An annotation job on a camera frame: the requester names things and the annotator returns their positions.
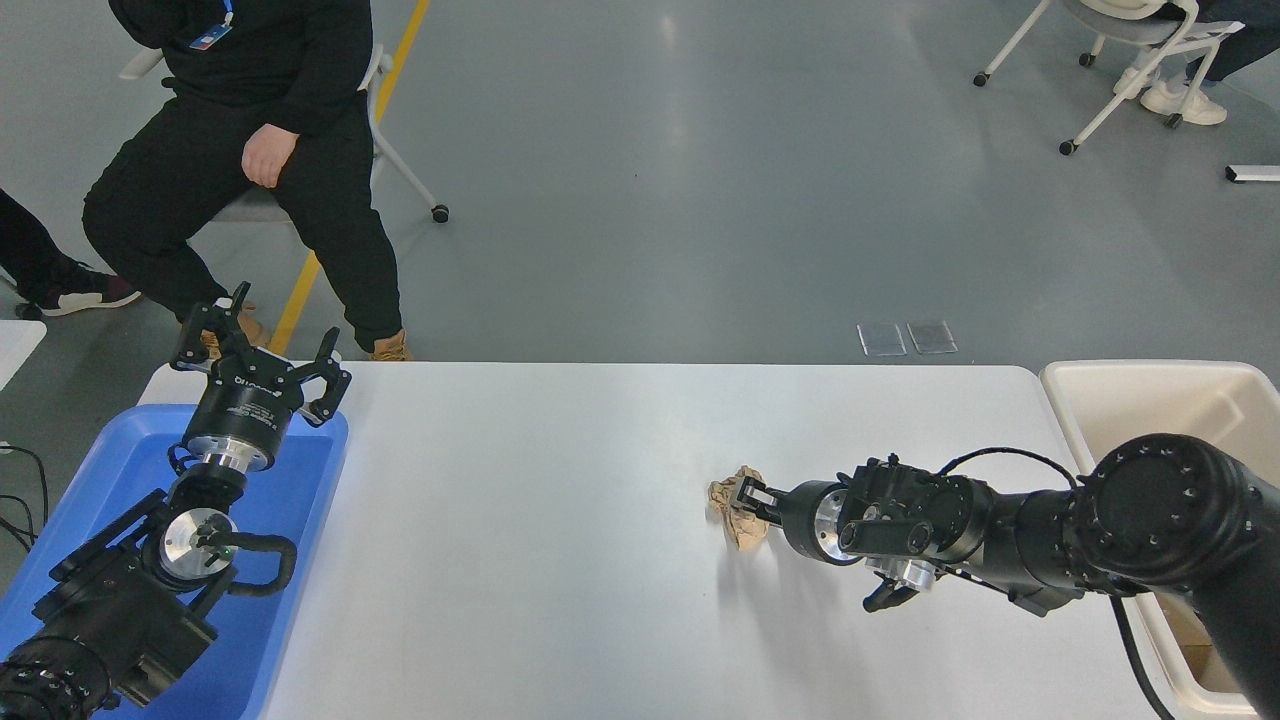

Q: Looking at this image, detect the person with white shoes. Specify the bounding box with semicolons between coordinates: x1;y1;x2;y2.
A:
1113;0;1280;127

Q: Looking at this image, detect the person with dark shoe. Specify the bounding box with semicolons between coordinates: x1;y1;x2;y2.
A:
0;188;143;319

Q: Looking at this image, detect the seated person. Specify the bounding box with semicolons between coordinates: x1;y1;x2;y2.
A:
82;0;413;363

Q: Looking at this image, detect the blue id badge with lanyard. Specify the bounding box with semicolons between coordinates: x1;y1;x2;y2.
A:
187;0;235;52

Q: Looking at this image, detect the small white table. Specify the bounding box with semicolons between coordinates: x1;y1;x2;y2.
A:
0;320;48;393

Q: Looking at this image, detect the tan paper ball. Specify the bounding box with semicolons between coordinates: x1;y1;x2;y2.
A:
707;466;771;551

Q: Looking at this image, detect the person's left hand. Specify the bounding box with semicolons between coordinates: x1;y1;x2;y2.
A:
242;124;300;189

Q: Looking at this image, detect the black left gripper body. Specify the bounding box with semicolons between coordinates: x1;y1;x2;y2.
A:
183;370;305;457

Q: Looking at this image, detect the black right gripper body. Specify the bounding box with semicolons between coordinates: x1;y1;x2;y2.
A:
776;480;837;562

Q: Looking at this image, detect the large pale bin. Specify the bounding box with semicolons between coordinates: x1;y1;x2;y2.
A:
1040;360;1280;717

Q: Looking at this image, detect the black cable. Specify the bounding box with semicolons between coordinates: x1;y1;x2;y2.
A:
0;494;37;553
0;443;50;531

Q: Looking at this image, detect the white chair with grey seat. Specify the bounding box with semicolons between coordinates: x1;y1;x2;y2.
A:
973;0;1246;156

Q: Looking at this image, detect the white folding chair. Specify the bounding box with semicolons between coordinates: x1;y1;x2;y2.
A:
118;42;450;225

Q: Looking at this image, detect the blue plastic tray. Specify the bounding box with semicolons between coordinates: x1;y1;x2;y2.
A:
0;403;350;720

